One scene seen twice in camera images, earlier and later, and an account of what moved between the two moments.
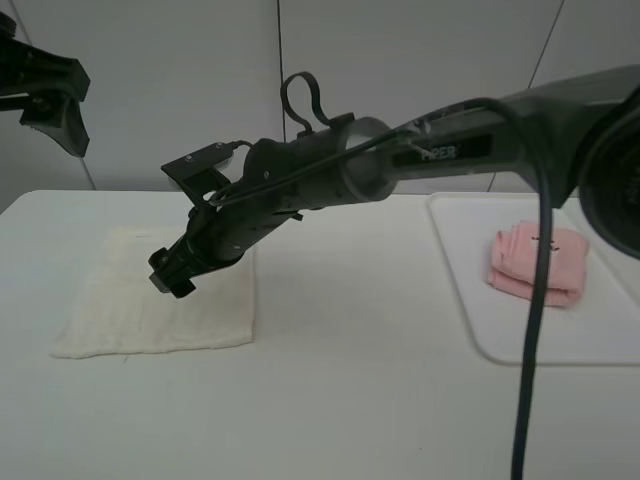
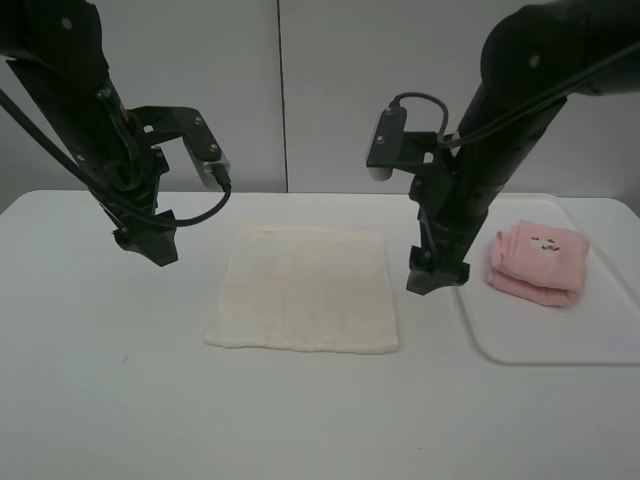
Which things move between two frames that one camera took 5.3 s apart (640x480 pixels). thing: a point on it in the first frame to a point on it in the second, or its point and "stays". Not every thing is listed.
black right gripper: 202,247 to 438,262
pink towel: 515,255 stays
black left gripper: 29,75 to 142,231
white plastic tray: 603,328 stays
